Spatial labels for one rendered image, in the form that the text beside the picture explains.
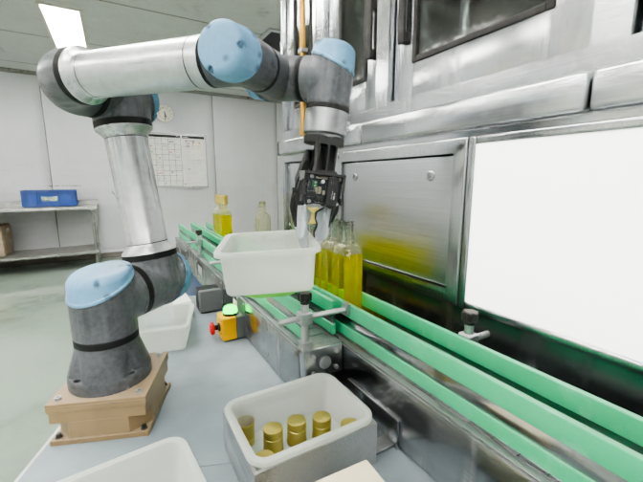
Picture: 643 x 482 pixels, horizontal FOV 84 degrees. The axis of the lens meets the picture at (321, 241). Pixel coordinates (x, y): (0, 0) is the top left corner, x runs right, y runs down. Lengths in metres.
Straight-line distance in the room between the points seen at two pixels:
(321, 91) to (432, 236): 0.39
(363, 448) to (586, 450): 0.33
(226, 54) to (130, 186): 0.43
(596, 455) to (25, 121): 6.70
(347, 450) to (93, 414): 0.48
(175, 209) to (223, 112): 1.92
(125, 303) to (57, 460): 0.29
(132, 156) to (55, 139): 5.79
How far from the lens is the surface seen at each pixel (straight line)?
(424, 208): 0.83
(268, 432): 0.69
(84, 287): 0.78
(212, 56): 0.56
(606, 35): 0.71
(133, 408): 0.83
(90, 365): 0.83
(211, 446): 0.79
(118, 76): 0.70
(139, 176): 0.88
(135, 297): 0.81
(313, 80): 0.64
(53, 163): 6.65
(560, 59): 0.73
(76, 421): 0.87
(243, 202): 6.94
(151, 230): 0.87
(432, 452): 0.70
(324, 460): 0.66
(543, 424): 0.56
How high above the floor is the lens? 1.24
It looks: 10 degrees down
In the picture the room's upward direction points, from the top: straight up
